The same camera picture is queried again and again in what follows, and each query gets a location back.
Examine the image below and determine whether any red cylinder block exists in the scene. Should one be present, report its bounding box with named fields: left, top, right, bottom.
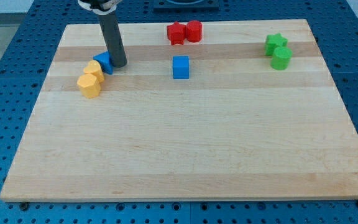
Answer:
left=186, top=20, right=203, bottom=42

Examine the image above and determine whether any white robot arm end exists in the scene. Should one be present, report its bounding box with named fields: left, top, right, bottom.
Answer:
left=77, top=0, right=122, bottom=16

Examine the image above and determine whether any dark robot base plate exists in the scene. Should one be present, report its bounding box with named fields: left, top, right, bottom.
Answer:
left=152, top=0, right=219, bottom=12

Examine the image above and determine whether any yellow hexagon block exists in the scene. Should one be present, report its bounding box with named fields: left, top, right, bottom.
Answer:
left=77, top=73, right=101, bottom=98

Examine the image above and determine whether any green cylinder block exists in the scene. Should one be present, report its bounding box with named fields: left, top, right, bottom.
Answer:
left=270, top=47, right=293, bottom=70

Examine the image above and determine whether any wooden board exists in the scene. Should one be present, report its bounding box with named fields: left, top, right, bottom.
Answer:
left=0, top=19, right=358, bottom=202

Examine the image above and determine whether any green star block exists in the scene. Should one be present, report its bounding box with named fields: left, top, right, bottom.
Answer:
left=264, top=33, right=288, bottom=56

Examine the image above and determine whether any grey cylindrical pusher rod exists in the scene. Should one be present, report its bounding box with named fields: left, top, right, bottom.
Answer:
left=98, top=11, right=127, bottom=68

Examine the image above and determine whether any red star block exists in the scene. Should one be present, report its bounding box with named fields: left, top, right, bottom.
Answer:
left=167, top=22, right=186, bottom=45

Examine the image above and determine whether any blue triangular block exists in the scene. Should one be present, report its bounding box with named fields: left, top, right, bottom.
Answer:
left=93, top=51, right=114, bottom=75

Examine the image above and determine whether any blue cube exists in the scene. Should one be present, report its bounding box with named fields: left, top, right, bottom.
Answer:
left=172, top=55, right=190, bottom=79

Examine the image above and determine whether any yellow heart block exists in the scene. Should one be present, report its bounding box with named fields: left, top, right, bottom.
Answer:
left=83, top=60, right=105, bottom=83

